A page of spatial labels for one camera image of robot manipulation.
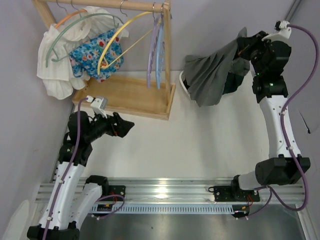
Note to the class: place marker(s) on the white pleated garment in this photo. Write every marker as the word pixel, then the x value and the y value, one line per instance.
pixel 71 73

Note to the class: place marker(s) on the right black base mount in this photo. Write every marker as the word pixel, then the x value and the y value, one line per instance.
pixel 224 193

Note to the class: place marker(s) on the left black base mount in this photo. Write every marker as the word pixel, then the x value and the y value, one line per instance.
pixel 117 191

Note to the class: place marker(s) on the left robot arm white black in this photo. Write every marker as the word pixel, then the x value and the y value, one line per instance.
pixel 65 213

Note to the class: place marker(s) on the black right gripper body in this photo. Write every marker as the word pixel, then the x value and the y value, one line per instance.
pixel 243 44

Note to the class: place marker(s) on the wooden clothes rack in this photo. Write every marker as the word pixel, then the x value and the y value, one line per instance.
pixel 126 89

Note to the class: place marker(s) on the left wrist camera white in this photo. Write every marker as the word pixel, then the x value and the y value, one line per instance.
pixel 98 104

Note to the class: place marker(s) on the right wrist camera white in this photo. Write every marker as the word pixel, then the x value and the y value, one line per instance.
pixel 282 32

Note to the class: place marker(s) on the green hanger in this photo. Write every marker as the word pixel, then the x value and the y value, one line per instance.
pixel 79 28

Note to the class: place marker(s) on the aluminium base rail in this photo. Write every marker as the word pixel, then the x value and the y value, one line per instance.
pixel 177 190

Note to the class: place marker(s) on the light blue hanger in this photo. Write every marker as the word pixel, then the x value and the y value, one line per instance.
pixel 159 52

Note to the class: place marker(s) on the grey pleated skirt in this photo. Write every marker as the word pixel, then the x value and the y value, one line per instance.
pixel 207 75

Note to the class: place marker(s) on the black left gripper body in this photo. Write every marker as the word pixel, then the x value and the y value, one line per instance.
pixel 115 125

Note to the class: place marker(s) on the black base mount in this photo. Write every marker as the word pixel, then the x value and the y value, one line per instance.
pixel 117 191
pixel 224 193

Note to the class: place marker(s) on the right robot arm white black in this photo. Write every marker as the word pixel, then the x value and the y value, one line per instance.
pixel 285 164

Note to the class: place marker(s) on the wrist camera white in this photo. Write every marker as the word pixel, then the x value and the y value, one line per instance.
pixel 282 32
pixel 98 104

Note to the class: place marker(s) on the purple hanger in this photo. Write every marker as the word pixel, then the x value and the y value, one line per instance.
pixel 152 50

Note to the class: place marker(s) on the orange hanger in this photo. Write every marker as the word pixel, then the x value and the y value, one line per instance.
pixel 70 15

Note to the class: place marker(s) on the white perforated plastic basket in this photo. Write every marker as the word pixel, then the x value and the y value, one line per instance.
pixel 185 85

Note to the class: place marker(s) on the dark green plaid garment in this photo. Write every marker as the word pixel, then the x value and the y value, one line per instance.
pixel 233 81

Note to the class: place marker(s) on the white slotted cable duct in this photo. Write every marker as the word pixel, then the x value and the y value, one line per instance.
pixel 210 209

